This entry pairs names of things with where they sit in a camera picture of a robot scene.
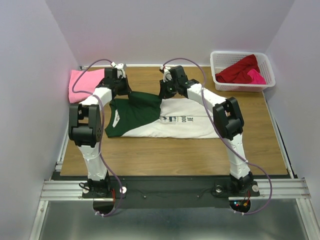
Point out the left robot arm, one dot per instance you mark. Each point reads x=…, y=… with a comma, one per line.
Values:
x=85, y=127

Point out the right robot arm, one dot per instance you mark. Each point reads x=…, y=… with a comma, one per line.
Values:
x=224, y=114

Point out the aluminium frame rail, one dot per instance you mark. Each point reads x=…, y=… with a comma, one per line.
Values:
x=54, y=190

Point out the dark red t-shirt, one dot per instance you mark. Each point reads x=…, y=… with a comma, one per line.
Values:
x=238, y=72

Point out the white plastic basket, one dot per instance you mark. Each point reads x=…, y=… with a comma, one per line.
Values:
x=220, y=60

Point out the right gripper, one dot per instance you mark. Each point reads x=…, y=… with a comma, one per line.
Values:
x=164, y=93

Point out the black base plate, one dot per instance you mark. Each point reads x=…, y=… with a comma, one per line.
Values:
x=169, y=192

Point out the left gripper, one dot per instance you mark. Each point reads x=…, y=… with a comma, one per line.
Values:
x=127, y=90

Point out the folded pink t-shirt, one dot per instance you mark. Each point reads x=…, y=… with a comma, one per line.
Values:
x=88, y=82

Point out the magenta t-shirt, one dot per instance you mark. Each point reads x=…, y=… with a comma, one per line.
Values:
x=256, y=77

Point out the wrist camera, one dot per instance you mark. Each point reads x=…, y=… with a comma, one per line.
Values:
x=165, y=70
x=119, y=66

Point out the white and green t-shirt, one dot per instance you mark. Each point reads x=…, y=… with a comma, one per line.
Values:
x=145, y=115

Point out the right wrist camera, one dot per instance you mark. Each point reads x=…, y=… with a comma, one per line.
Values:
x=165, y=70

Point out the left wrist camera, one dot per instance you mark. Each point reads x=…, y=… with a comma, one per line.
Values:
x=119, y=66

